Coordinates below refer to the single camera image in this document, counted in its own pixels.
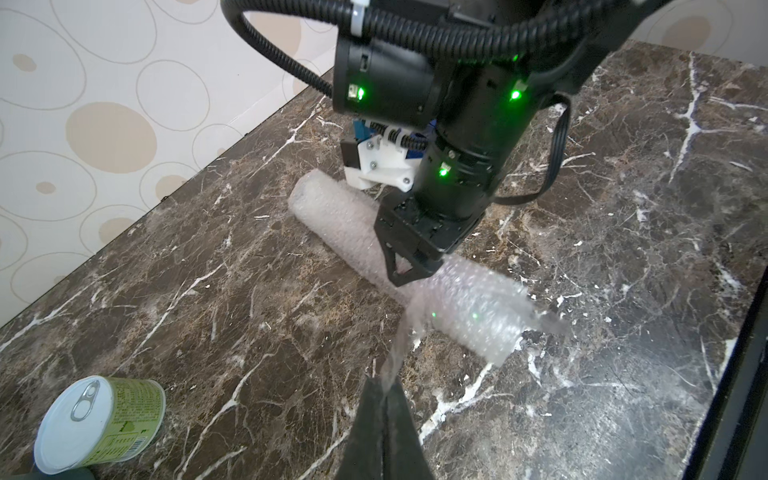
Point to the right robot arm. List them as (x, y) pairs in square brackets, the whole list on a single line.
[(459, 81)]

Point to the bubble wrap sheet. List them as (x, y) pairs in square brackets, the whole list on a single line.
[(483, 310)]

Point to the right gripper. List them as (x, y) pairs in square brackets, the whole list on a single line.
[(413, 240)]

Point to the clear adhesive tape strip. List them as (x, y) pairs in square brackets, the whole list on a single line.
[(399, 342)]

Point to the green white tin can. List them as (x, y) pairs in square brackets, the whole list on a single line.
[(99, 420)]

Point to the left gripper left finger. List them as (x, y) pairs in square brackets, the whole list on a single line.
[(363, 453)]

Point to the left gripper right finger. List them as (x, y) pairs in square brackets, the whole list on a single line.
[(402, 454)]

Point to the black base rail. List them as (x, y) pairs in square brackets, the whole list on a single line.
[(732, 441)]

